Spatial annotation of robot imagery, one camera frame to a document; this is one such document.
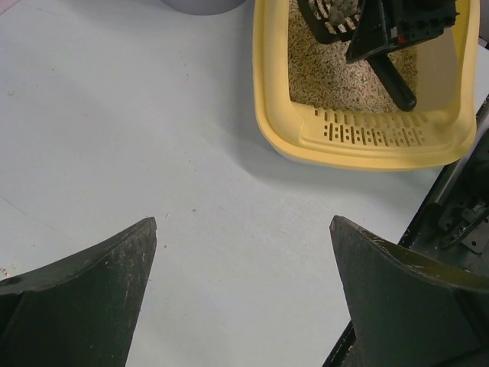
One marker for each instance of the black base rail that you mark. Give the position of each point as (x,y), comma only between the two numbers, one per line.
(451,226)

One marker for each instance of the beige cat litter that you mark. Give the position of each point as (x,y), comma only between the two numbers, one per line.
(319,75)

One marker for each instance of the grey trash bin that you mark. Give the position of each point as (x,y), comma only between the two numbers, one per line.
(203,7)

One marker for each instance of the yellow litter box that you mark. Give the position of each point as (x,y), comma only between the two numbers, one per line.
(440,130)

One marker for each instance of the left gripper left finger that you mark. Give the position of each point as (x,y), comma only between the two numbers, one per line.
(81,310)

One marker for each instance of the black litter scoop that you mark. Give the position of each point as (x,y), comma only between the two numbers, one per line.
(336,21)

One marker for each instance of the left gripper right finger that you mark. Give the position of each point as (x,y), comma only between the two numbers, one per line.
(406,309)

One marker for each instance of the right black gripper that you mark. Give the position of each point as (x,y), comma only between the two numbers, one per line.
(384,24)

